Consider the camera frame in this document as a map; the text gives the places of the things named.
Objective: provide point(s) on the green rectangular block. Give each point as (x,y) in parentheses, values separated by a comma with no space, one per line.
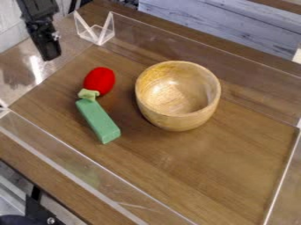
(99,120)

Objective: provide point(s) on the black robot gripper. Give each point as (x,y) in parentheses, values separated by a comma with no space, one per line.
(37,16)

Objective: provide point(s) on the wooden bowl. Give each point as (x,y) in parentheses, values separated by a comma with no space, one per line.
(177,94)

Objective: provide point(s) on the clear acrylic corner bracket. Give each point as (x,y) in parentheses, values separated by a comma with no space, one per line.
(98,34)

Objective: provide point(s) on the clear acrylic tray wall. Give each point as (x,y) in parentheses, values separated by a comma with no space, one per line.
(230,173)

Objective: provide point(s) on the red plush strawberry toy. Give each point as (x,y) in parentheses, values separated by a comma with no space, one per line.
(98,83)

